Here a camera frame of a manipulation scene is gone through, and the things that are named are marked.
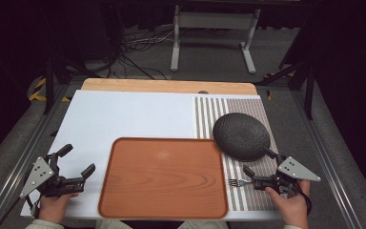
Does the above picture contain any dark speckled oval plate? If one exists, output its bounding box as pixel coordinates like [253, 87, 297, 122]
[212, 112, 272, 163]

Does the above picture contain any right hand-held gripper cable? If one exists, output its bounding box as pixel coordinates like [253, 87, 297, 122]
[294, 182, 314, 218]

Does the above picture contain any bundle of black floor cables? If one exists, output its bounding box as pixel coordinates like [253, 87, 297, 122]
[85, 25, 175, 81]

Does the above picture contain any left hand-held gripper cable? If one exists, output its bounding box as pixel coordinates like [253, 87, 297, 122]
[24, 194, 42, 219]

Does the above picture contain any silver metal fork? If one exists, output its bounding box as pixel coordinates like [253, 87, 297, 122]
[228, 177, 255, 188]

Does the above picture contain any white table board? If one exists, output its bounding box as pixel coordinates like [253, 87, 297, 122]
[20, 89, 282, 222]

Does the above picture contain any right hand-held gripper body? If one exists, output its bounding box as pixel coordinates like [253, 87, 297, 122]
[253, 155, 322, 198]

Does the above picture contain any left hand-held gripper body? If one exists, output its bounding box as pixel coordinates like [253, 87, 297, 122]
[19, 154, 87, 199]

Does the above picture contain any white metal stand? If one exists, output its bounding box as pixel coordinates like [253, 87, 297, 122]
[170, 4, 262, 76]

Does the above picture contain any brown wooden tray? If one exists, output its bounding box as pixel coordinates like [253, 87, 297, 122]
[97, 136, 230, 220]

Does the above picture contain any aluminium floor rail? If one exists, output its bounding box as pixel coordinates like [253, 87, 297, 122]
[0, 83, 72, 229]
[290, 90, 363, 229]

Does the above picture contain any black stand leg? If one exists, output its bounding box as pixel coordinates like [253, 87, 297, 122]
[256, 60, 315, 121]
[42, 53, 103, 116]

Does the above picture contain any person's light clothing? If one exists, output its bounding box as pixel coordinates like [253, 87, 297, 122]
[94, 219, 231, 229]

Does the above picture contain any hand-held gripper cable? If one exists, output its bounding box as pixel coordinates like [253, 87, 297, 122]
[24, 194, 42, 219]
[294, 182, 314, 218]

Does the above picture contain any yellow black floor tape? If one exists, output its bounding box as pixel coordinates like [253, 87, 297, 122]
[265, 72, 296, 101]
[28, 76, 71, 103]

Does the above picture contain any light wooden table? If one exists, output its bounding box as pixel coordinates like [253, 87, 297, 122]
[80, 77, 259, 96]

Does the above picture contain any striped grey placemat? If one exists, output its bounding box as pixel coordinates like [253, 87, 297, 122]
[193, 95, 282, 213]

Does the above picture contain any person's left hand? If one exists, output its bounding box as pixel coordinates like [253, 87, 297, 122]
[37, 192, 81, 225]

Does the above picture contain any person's right hand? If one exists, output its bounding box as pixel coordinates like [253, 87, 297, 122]
[264, 178, 312, 229]

